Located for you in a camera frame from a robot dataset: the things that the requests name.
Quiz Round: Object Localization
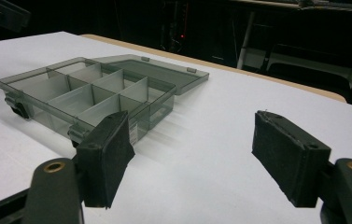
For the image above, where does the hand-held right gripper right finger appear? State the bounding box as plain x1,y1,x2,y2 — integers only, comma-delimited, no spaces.
251,110,332,209

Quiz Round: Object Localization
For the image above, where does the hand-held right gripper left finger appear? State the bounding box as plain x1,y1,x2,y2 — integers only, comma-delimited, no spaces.
75,110,136,209

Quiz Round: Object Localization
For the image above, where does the translucent grey plastic compartment box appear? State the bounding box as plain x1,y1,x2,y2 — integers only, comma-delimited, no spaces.
0,54,210,147

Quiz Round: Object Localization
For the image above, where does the black chair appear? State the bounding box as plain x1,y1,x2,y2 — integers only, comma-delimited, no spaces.
265,43,352,96

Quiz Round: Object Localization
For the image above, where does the dark equipment with red light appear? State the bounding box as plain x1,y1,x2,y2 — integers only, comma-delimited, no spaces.
160,0,190,54

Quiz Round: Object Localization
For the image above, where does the dark grey blurred device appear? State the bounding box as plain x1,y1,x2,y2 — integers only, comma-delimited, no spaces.
0,0,32,34

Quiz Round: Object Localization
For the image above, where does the wooden desk with white frame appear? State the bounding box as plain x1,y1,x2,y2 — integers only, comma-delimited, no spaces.
231,0,352,71

